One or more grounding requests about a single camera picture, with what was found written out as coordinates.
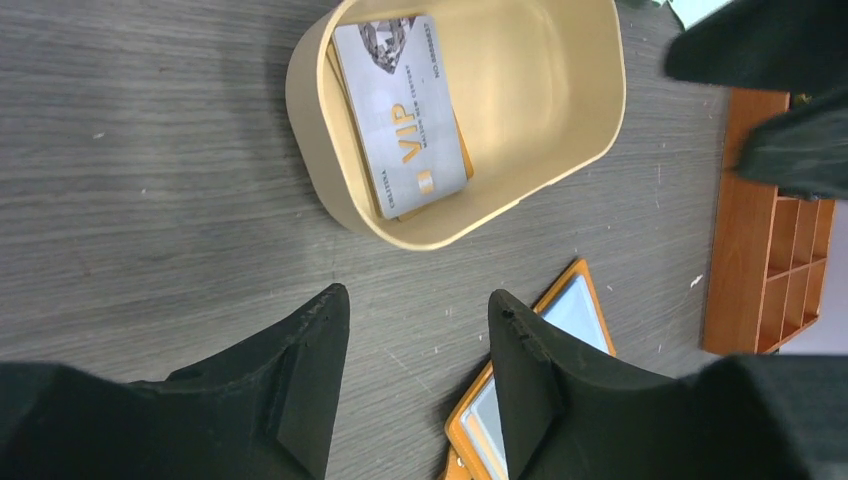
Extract beige oval tray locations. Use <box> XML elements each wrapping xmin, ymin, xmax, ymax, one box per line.
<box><xmin>285</xmin><ymin>1</ymin><xmax>626</xmax><ymax>251</ymax></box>

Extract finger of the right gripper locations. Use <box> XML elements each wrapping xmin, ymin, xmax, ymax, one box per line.
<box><xmin>735</xmin><ymin>89</ymin><xmax>847</xmax><ymax>200</ymax></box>
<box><xmin>664</xmin><ymin>1</ymin><xmax>847</xmax><ymax>93</ymax></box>

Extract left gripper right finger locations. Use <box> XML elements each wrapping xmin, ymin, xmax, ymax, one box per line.
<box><xmin>488</xmin><ymin>290</ymin><xmax>847</xmax><ymax>479</ymax></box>

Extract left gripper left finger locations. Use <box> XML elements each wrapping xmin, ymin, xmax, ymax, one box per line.
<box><xmin>1</xmin><ymin>283</ymin><xmax>350</xmax><ymax>479</ymax></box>

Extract orange compartment organizer box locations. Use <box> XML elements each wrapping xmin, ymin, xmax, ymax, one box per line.
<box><xmin>701</xmin><ymin>89</ymin><xmax>836</xmax><ymax>355</ymax></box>

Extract credit card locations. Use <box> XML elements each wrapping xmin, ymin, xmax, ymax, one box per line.
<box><xmin>331</xmin><ymin>14</ymin><xmax>470</xmax><ymax>221</ymax></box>

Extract orange leather card holder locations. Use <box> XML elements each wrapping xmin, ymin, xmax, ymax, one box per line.
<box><xmin>439</xmin><ymin>258</ymin><xmax>616</xmax><ymax>479</ymax></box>

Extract green cartoon cloth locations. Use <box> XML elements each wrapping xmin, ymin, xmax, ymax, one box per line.
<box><xmin>615</xmin><ymin>0</ymin><xmax>732</xmax><ymax>31</ymax></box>

